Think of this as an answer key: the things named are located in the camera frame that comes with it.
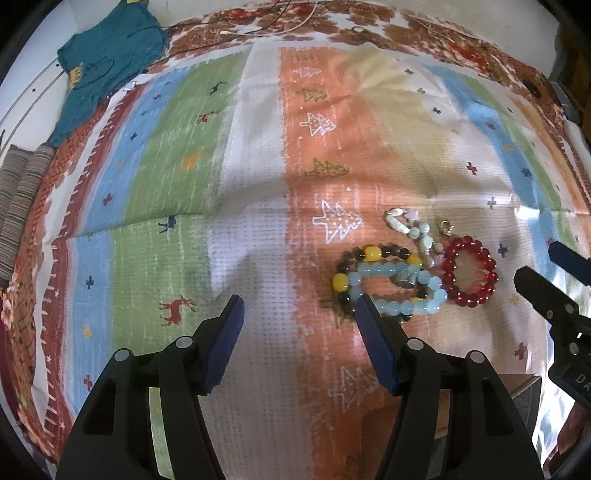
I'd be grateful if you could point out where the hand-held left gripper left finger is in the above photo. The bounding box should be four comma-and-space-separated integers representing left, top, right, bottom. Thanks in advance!
55, 294, 245, 480

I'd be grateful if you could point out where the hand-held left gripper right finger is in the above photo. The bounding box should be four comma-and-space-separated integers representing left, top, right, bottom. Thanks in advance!
355, 293, 546, 480

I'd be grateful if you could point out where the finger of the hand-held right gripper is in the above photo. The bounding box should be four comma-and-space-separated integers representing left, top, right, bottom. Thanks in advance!
549, 241, 591, 283
513, 265, 580, 329

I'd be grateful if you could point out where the light blue bead bracelet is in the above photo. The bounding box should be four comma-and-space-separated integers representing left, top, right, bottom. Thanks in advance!
347, 261, 448, 317

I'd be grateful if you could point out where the red bead bracelet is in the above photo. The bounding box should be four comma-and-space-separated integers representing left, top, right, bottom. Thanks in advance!
438, 235, 499, 308

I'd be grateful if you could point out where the yellow and dark bead bracelet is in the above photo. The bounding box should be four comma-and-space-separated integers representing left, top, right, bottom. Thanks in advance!
332, 246, 423, 324

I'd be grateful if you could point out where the white and pale green bead bracelet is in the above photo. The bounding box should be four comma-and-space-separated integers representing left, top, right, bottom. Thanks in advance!
383, 208, 446, 268

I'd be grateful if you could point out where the person's right forearm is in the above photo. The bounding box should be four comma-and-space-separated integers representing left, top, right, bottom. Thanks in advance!
551, 401, 591, 480

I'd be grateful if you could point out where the white pillow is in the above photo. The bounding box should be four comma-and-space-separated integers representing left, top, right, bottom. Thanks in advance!
566, 122, 591, 158

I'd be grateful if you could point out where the grey box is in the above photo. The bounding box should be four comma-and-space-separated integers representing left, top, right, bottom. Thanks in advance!
549, 78, 583, 125

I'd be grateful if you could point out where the striped printed blanket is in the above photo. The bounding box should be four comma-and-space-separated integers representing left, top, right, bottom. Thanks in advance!
28, 46, 591, 480

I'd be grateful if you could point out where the brown wooden furniture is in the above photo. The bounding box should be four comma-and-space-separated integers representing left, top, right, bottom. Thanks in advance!
551, 9, 591, 84

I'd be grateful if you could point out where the striped brown cushion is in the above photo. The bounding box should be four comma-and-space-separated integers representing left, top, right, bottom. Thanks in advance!
0, 144, 58, 282

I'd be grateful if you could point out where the teal garment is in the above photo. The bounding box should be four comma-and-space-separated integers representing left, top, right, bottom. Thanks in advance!
50, 0, 169, 148

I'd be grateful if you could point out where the brown floral bedsheet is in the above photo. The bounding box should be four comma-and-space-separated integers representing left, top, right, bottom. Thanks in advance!
0, 0, 591, 462

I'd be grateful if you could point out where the white cable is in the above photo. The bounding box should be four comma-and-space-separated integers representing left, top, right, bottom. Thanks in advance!
217, 0, 324, 43

